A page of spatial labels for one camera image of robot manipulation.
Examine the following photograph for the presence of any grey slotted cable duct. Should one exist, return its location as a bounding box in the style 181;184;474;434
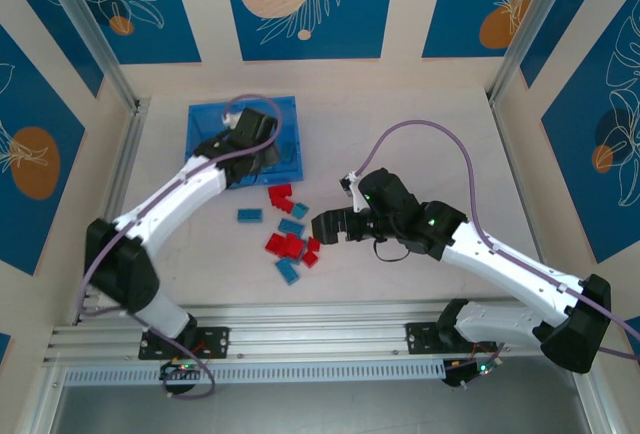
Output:
63;358;447;387

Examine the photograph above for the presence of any thin black wire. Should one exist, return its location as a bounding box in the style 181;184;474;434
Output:
373;237;410;264

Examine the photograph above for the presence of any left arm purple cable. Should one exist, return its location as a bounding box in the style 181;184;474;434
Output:
79;94;281;400

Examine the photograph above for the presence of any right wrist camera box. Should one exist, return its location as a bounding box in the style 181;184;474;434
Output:
339;170;370;214

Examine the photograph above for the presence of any aluminium side rail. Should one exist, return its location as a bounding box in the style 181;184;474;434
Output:
74;98;151;326
488;96;561;315

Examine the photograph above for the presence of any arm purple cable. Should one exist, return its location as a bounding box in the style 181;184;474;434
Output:
355;119;640;370
79;94;281;400

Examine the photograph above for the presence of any blue two-compartment plastic bin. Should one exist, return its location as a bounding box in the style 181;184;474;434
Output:
184;95;306;189

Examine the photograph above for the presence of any aluminium corner post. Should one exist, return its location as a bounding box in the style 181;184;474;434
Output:
487;0;574;104
35;0;141;110

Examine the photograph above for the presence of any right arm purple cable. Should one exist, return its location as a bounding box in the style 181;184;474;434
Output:
355;119;640;370

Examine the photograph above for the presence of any grey metal sheet panel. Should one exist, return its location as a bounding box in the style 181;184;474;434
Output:
49;384;596;434

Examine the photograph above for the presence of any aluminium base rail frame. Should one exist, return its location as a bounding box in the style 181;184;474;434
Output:
42;298;596;370

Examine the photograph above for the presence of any blue floral wall panel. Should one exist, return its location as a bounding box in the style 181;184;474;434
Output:
47;0;202;65
542;0;640;265
519;0;640;89
0;23;87;276
422;0;557;59
221;0;399;62
0;0;105;99

